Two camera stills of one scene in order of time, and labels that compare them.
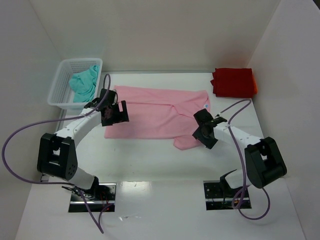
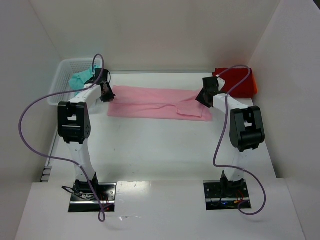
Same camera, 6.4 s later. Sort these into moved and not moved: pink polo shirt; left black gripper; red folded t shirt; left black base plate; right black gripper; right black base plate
Moved: right black gripper; left black gripper; pink polo shirt
Not moved: left black base plate; red folded t shirt; right black base plate
